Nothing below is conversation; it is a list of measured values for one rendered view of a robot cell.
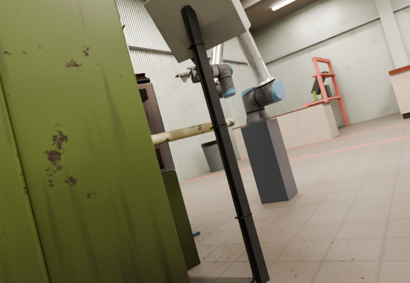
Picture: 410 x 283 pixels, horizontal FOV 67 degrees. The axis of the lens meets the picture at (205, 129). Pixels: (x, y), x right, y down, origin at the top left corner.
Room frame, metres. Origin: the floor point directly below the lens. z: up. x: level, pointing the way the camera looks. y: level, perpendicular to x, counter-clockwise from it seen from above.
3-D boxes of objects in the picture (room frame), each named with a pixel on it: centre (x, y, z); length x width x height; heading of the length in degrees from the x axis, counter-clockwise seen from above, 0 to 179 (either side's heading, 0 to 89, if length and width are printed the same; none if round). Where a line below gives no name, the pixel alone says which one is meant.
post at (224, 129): (1.18, -0.06, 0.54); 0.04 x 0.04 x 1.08; 33
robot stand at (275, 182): (2.40, -0.41, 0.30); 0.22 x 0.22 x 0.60; 56
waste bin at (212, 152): (6.02, -0.07, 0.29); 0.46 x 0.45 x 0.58; 56
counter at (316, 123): (6.87, -1.68, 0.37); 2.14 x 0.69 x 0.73; 56
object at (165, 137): (1.36, 0.05, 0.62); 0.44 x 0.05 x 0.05; 123
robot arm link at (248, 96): (2.40, -0.42, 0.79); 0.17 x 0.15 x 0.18; 43
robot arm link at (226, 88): (1.98, -0.20, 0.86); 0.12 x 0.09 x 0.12; 43
